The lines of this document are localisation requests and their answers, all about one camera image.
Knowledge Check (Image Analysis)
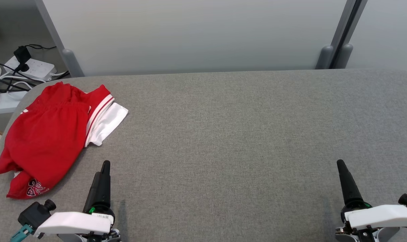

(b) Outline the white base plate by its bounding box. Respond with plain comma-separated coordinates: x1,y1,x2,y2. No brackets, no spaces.
0,91,29,115

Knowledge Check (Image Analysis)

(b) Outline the grey partition post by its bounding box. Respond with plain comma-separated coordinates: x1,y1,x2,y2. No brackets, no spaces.
315,0,357,70
336,0,369,70
35,0,85,77

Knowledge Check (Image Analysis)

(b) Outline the black plug adapter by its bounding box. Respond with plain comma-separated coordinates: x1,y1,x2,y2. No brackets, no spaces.
14,46,32,65

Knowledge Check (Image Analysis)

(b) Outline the pile of red white garments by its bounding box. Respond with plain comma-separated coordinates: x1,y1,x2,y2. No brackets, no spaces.
7,83,129,199

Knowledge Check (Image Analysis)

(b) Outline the teal left camera connector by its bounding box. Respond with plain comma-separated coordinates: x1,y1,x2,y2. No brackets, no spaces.
10,225,34,242

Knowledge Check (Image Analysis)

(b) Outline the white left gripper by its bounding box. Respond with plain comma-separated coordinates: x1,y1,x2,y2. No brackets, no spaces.
34,160,121,242

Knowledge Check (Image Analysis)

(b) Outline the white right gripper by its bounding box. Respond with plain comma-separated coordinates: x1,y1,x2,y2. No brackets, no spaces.
335,159,407,242

